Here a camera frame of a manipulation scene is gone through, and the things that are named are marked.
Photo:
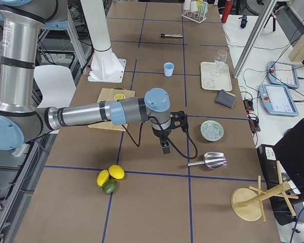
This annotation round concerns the yellow lemon left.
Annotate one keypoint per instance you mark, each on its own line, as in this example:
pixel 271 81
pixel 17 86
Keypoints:
pixel 102 177

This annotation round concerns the upper blue teach pendant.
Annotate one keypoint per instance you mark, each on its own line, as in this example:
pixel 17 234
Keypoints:
pixel 283 74

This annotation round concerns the yellow lemon right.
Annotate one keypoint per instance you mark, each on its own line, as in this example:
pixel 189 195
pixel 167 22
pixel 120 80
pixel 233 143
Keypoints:
pixel 116 172

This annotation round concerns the aluminium frame post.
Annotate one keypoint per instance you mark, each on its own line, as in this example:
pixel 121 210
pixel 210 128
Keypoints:
pixel 262 18

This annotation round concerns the green lime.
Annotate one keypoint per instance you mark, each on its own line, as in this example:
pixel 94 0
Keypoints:
pixel 110 186

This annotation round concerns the white plastic cup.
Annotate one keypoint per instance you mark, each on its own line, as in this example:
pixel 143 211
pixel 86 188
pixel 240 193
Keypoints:
pixel 193 6

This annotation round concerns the white wire cup rack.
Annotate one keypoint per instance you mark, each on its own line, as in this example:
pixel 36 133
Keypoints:
pixel 194 16

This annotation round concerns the white chair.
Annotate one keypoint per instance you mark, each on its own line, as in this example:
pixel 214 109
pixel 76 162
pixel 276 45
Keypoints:
pixel 56 85

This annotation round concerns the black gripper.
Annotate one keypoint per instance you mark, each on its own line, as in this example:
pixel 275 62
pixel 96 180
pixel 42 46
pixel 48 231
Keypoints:
pixel 160 133

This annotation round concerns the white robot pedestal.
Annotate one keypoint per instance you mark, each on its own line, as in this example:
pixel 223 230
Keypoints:
pixel 105 66

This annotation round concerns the yellow-green plastic cup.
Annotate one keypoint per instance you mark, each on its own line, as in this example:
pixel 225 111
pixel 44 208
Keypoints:
pixel 202 7

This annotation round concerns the lower blue teach pendant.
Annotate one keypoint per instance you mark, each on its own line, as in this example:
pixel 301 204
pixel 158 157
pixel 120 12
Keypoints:
pixel 276 100

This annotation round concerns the cream bear tray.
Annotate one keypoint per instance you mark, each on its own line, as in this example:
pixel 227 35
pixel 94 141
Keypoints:
pixel 215 83

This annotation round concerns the red bottle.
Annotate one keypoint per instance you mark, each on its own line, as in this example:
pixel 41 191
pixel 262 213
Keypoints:
pixel 227 10

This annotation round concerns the clear wine glass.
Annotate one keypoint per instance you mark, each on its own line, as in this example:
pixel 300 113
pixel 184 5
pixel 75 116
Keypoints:
pixel 219 60

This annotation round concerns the wooden mug tree stand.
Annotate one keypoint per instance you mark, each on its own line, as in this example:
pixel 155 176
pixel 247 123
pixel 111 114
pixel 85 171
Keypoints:
pixel 247 202

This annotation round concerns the black computer monitor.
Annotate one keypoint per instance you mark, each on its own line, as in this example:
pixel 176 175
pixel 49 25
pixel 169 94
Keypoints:
pixel 289 150

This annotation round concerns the light blue plastic cup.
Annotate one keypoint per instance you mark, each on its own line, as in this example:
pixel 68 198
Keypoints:
pixel 168 69

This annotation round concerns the black folded umbrella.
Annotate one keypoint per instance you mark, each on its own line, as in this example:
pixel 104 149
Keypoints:
pixel 243 21

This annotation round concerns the steel muddler black cap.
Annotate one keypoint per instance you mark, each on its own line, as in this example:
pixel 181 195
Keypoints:
pixel 168 35

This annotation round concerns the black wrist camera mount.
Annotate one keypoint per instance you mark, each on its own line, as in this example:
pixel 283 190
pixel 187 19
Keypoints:
pixel 178 120

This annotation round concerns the pink plastic cup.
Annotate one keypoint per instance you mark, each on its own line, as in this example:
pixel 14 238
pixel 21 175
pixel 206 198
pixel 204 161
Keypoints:
pixel 186 5

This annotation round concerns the green bowl of ice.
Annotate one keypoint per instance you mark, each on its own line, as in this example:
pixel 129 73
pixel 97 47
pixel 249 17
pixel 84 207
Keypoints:
pixel 211 130

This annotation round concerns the blue teach pendant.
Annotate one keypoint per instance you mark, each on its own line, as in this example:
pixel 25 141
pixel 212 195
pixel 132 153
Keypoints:
pixel 283 74
pixel 276 100

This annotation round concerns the yellow lemon slice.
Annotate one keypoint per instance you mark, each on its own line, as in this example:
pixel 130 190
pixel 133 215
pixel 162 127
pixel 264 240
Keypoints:
pixel 119 96

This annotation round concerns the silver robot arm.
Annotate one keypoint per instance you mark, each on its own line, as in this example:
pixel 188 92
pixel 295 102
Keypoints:
pixel 20 122

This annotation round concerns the metal ice scoop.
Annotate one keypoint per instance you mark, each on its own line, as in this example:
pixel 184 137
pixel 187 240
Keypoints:
pixel 212 160

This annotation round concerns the grey folded cloth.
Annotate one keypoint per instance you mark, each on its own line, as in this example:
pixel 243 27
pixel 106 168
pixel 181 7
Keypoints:
pixel 225 98

